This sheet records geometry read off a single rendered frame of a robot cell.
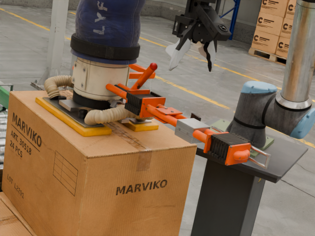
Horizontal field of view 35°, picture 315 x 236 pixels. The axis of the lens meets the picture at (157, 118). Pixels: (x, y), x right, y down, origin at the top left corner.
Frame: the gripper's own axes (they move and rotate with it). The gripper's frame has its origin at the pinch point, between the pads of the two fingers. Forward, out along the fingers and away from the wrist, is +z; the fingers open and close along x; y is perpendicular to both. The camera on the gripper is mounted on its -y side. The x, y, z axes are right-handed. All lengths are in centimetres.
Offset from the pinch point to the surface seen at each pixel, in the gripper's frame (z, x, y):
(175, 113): 12.6, 0.1, 3.2
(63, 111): 24.9, 13.0, 41.1
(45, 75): 103, -153, 366
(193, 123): 12.5, 0.8, -5.4
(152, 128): 25.7, -11.6, 24.5
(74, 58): 29, -45, 135
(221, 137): 11.7, 2.9, -17.5
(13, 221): 67, 22, 48
